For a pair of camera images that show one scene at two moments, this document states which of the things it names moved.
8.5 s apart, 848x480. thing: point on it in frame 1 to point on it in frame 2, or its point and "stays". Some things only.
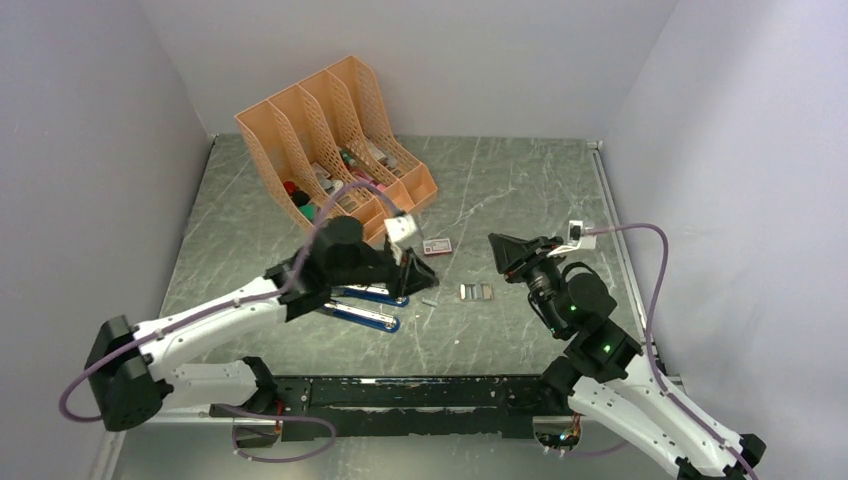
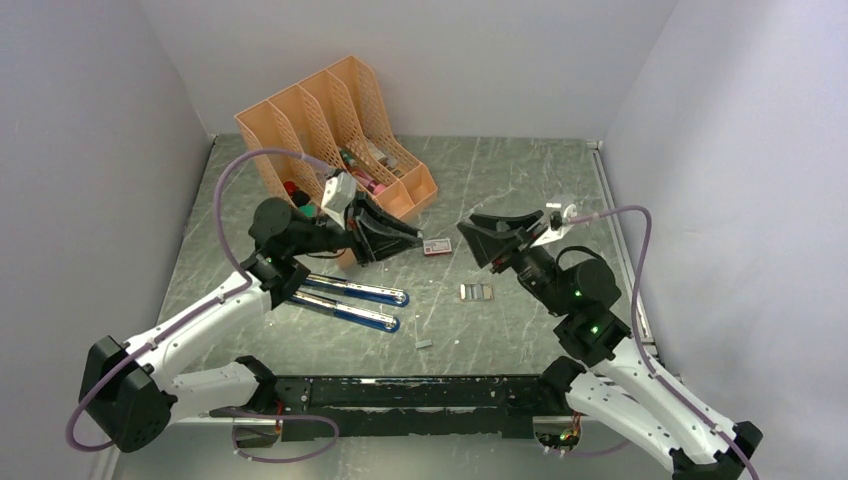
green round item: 309,210 stays
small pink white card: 437,246 stays
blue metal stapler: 364,316 stays
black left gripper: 411,276 to 382,244
